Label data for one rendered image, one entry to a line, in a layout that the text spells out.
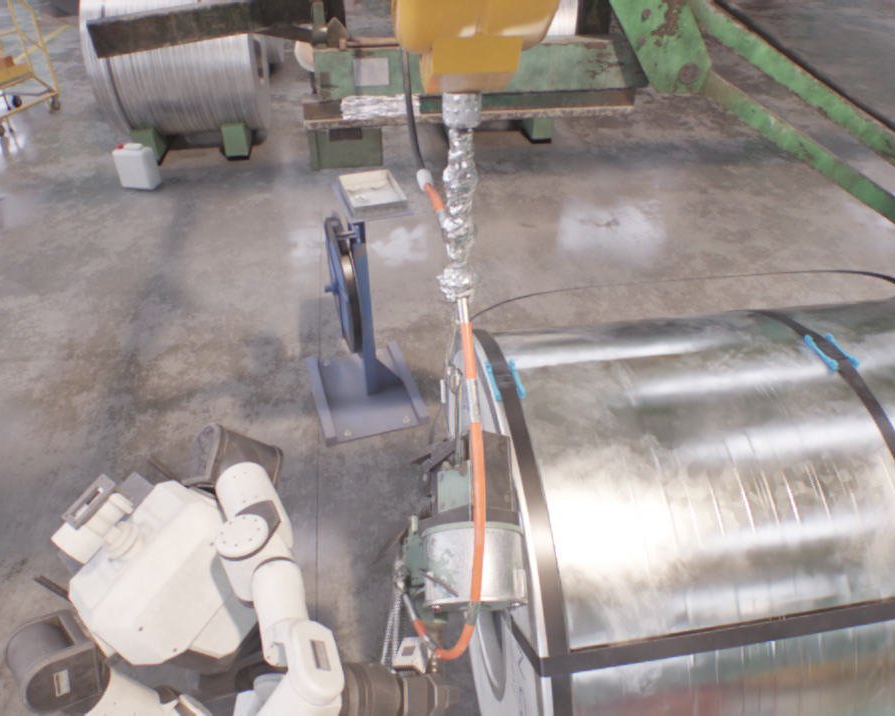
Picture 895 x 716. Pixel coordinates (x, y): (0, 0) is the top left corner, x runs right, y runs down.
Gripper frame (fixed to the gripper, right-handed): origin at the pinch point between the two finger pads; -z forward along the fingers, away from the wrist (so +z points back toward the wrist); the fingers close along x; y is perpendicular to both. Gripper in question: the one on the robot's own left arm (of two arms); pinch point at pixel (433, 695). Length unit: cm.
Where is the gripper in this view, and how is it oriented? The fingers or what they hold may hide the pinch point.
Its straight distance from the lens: 105.2
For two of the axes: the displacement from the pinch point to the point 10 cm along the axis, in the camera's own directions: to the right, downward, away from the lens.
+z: -6.9, -3.0, -6.6
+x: 7.3, -3.2, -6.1
